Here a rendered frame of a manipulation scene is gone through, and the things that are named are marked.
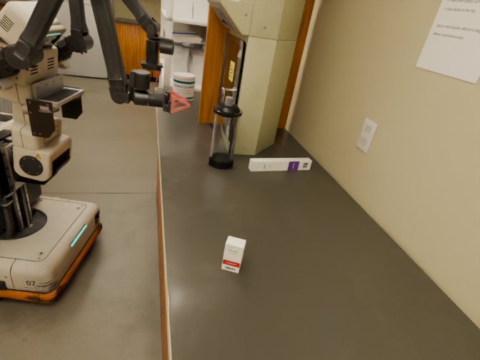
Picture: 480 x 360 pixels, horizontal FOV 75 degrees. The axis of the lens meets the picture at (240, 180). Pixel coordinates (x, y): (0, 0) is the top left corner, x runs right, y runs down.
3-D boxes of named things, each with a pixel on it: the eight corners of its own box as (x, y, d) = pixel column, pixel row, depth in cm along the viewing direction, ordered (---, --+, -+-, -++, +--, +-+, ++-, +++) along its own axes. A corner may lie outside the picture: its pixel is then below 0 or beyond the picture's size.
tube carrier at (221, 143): (233, 156, 131) (241, 106, 120) (235, 168, 121) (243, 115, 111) (207, 153, 129) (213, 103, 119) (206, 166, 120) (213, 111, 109)
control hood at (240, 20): (229, 27, 139) (233, 1, 134) (248, 36, 112) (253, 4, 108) (203, 23, 136) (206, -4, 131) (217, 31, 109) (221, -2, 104)
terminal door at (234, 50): (218, 118, 159) (228, 32, 139) (231, 143, 133) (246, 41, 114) (216, 118, 158) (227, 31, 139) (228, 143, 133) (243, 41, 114)
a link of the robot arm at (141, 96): (132, 101, 122) (131, 106, 117) (132, 83, 118) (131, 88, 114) (150, 103, 124) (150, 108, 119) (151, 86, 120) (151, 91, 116)
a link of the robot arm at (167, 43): (151, 22, 147) (146, 23, 140) (176, 26, 148) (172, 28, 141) (151, 49, 153) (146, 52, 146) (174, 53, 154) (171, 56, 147)
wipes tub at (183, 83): (192, 96, 205) (193, 72, 197) (194, 102, 194) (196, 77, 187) (171, 94, 201) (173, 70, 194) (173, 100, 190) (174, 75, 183)
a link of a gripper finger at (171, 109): (189, 94, 123) (165, 91, 120) (191, 97, 117) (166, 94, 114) (188, 111, 126) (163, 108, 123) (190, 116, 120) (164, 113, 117)
